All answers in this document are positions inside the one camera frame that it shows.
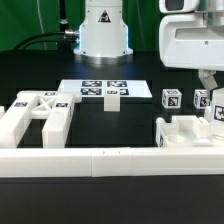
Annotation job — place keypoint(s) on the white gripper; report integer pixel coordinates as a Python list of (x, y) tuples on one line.
[(186, 42)]

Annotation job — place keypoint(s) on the white chair seat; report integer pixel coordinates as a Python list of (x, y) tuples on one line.
[(186, 131)]

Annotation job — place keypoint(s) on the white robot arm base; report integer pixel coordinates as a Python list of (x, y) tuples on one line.
[(103, 35)]

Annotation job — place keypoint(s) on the white tagged cube far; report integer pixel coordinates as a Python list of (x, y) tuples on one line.
[(200, 99)]

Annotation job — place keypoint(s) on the white tagged cube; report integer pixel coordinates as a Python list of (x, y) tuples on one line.
[(200, 99), (171, 98)]

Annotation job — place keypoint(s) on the white tagged cube near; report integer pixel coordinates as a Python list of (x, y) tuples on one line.
[(171, 98)]

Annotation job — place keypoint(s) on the white tag plate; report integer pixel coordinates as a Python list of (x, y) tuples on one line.
[(96, 88)]

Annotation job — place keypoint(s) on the white U-shaped fence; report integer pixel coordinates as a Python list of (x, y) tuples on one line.
[(104, 162)]

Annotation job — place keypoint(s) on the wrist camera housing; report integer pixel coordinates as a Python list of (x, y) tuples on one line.
[(178, 6)]

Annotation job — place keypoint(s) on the white chair back frame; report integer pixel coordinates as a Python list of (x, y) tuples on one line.
[(55, 108)]

